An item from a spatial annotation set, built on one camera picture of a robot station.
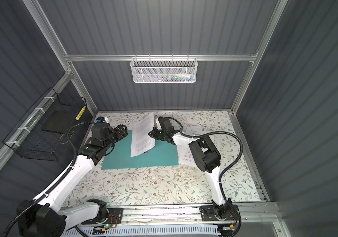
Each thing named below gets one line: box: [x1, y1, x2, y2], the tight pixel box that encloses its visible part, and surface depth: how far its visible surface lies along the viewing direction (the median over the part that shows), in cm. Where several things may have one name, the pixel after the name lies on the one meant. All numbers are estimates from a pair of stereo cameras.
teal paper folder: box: [101, 129, 179, 170], surface depth 96 cm
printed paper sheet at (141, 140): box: [130, 112, 156, 158], surface depth 101 cm
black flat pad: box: [41, 110, 79, 134], surface depth 76 cm
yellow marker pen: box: [75, 105, 86, 121], surface depth 82 cm
